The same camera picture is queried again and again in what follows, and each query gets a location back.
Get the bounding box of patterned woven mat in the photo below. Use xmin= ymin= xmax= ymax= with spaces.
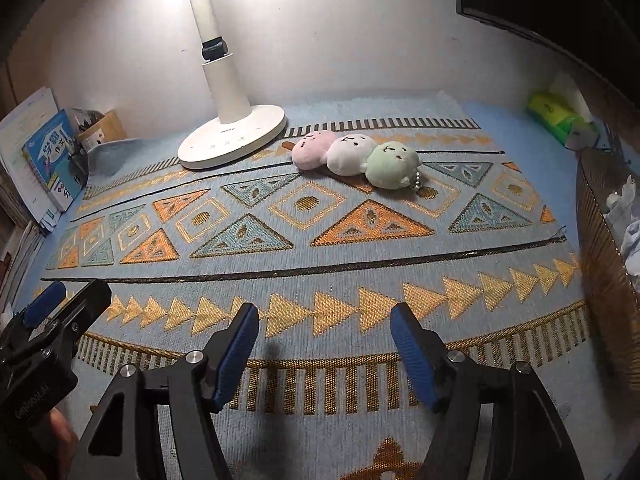
xmin=35 ymin=90 xmax=601 ymax=480

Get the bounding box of black mesh pen holder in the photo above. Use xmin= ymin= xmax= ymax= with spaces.
xmin=67 ymin=147 xmax=91 ymax=181

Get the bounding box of white plush toy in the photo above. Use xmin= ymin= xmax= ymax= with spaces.
xmin=605 ymin=175 xmax=637 ymax=216

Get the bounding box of stack of white worksheets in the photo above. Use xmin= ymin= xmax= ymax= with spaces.
xmin=0 ymin=87 xmax=61 ymax=226

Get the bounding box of tricolour dango plush toy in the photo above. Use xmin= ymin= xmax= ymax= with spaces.
xmin=282 ymin=130 xmax=436 ymax=193

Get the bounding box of white desk lamp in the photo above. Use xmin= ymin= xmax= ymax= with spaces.
xmin=177 ymin=0 xmax=288 ymax=171

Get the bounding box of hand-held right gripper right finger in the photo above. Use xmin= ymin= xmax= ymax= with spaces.
xmin=390 ymin=302 xmax=586 ymax=480

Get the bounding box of brown woven basket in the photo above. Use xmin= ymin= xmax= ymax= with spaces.
xmin=575 ymin=150 xmax=640 ymax=356

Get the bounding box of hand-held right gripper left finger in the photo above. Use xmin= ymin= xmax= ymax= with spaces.
xmin=75 ymin=302 xmax=261 ymax=480

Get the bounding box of black monitor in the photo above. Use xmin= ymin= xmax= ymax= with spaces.
xmin=452 ymin=0 xmax=640 ymax=86

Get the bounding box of green tissue box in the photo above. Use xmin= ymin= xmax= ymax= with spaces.
xmin=527 ymin=72 xmax=601 ymax=151

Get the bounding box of flat stack of books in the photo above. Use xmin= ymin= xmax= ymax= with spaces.
xmin=0 ymin=220 xmax=48 ymax=311

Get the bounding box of person's left hand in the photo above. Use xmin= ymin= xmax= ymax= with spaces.
xmin=50 ymin=407 xmax=80 ymax=461

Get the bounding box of cardboard storage box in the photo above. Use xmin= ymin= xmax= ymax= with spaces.
xmin=75 ymin=110 xmax=127 ymax=153

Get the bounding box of blue textbook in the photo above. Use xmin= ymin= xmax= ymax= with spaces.
xmin=22 ymin=110 xmax=88 ymax=211

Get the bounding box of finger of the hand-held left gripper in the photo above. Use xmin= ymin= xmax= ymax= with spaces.
xmin=30 ymin=279 xmax=113 ymax=358
xmin=0 ymin=281 xmax=68 ymax=333

